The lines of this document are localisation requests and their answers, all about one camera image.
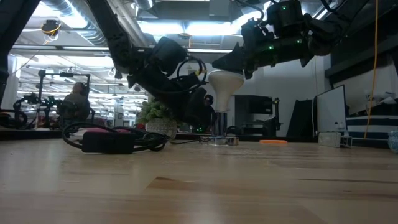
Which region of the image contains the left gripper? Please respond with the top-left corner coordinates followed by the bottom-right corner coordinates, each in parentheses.
top-left (130, 67), bottom-right (215, 127)

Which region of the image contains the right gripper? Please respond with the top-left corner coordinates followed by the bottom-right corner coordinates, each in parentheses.
top-left (212, 18), bottom-right (313, 72)

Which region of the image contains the black lamp power cord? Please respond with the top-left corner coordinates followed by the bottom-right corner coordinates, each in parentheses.
top-left (61, 121), bottom-right (203, 156)

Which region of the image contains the person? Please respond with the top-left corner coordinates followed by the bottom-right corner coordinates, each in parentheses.
top-left (63, 82), bottom-right (91, 124)
top-left (200, 94), bottom-right (216, 133)

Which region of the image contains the green artificial potted plant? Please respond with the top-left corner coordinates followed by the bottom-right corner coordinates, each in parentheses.
top-left (136, 99), bottom-right (178, 140)

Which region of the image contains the black monitor panel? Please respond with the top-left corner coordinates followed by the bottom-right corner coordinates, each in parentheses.
top-left (285, 98), bottom-right (315, 140)

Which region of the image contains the pink white package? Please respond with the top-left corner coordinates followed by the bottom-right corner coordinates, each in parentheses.
top-left (70, 126), bottom-right (133, 139)

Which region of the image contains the black robot rig with arms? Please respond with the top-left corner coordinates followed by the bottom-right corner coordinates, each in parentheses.
top-left (0, 68), bottom-right (94, 131)

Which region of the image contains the yellow black ceiling reel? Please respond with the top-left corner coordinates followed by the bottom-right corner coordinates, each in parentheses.
top-left (40, 18), bottom-right (62, 43)

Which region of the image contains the yellow cable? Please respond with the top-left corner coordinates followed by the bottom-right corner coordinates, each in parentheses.
top-left (365, 0), bottom-right (379, 140)

